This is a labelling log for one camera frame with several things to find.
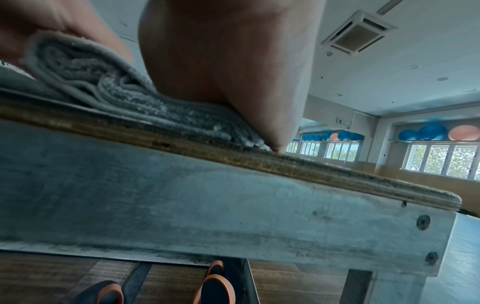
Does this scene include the person's right hand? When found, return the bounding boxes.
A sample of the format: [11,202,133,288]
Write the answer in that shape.
[0,0,327,154]

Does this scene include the grey cloth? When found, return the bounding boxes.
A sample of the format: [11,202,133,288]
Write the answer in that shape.
[0,31,273,151]

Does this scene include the row of distant exercise balls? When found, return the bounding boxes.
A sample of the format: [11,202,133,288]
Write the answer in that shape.
[291,130,365,143]

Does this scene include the white ceiling air conditioner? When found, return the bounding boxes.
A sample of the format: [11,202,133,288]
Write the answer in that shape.
[321,10,399,57]

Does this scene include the narrow white-framed window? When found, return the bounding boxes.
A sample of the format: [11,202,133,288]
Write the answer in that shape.
[324,140,362,163]

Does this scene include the small blue exercise ball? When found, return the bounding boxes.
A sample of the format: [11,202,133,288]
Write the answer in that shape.
[397,129,421,143]

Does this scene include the large blue exercise ball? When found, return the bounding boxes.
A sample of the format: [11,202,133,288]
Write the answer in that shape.
[418,123,450,142]

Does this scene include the black shoe with orange trim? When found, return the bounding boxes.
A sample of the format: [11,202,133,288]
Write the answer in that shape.
[192,259,237,304]
[67,279,125,304]

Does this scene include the wide white-framed window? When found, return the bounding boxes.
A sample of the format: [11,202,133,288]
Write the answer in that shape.
[402,142,480,182]

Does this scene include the pink exercise ball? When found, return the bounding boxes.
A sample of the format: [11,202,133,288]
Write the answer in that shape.
[448,124,480,142]

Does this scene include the wooden table with metal frame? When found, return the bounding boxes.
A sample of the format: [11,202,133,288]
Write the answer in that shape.
[0,88,467,304]

